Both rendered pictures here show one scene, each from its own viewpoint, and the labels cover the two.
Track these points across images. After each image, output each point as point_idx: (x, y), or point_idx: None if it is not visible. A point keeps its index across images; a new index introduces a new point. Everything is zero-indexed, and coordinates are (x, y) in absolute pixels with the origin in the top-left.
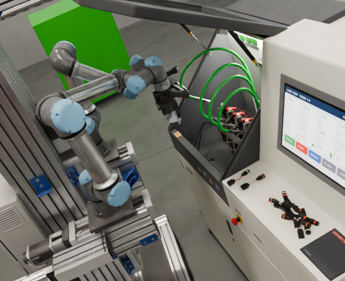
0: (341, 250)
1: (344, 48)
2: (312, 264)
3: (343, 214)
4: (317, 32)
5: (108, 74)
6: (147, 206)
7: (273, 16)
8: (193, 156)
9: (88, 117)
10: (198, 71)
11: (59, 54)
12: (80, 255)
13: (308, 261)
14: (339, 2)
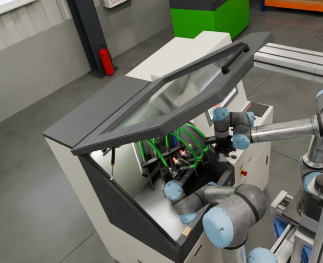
0: (252, 107)
1: (194, 52)
2: (265, 112)
3: (237, 106)
4: (173, 63)
5: (217, 187)
6: (285, 192)
7: (120, 102)
8: (210, 205)
9: (251, 255)
10: (127, 195)
11: (251, 187)
12: None
13: (265, 113)
14: (114, 80)
